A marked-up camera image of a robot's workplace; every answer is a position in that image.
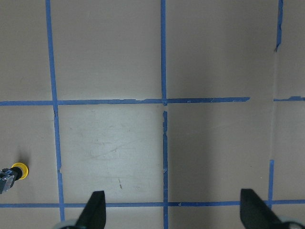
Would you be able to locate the brown paper table cover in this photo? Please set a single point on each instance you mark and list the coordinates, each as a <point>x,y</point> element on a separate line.
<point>170,107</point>

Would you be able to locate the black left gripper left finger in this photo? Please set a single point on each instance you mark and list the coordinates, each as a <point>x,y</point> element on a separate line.
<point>93,215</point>

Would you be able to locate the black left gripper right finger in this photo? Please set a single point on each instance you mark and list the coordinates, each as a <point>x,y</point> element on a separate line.
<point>254,213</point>

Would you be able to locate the yellow push button switch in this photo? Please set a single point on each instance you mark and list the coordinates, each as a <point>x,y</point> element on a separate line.
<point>8,176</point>

